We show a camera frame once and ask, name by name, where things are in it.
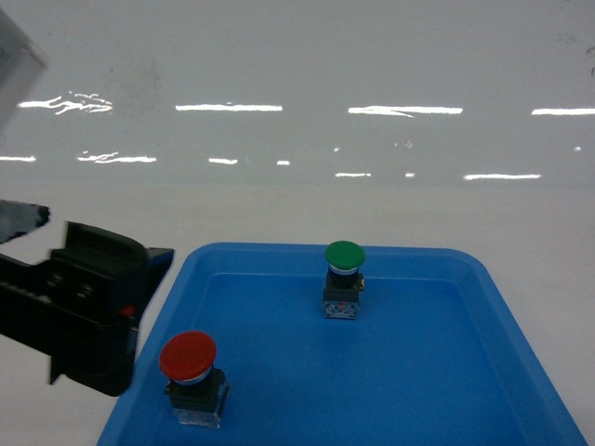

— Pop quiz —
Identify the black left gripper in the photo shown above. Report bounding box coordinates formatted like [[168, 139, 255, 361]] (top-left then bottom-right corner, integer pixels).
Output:
[[1, 200, 174, 397]]

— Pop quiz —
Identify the red push button switch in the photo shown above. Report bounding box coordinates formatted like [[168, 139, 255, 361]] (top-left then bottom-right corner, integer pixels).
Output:
[[159, 330, 230, 428]]

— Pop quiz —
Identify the white whiteboard panel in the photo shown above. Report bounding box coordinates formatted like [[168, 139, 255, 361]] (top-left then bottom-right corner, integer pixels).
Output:
[[1, 1, 594, 190]]

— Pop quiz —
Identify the blue plastic tray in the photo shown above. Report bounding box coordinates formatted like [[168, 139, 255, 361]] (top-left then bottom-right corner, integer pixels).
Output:
[[99, 243, 585, 445]]

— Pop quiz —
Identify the green push button switch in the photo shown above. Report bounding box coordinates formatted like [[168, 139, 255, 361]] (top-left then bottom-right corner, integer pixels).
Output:
[[322, 241, 366, 320]]

